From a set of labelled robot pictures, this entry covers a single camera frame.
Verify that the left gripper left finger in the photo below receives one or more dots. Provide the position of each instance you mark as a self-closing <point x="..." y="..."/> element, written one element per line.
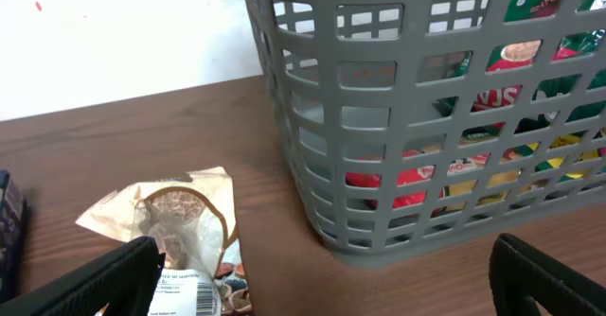
<point x="121" y="282"/>

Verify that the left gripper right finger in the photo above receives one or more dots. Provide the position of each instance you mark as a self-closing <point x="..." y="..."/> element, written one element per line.
<point x="523" y="279"/>

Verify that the green Nescafe coffee bag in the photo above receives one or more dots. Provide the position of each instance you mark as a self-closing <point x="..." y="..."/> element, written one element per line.
<point x="500" y="81"/>

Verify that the beige mushroom snack bag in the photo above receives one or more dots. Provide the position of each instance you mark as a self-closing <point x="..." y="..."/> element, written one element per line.
<point x="192" y="220"/>

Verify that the Kleenex tissue multipack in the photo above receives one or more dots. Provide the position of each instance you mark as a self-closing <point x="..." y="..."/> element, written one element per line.
<point x="14" y="218"/>

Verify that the grey plastic basket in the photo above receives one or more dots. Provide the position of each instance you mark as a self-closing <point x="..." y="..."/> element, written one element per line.
<point x="332" y="69"/>

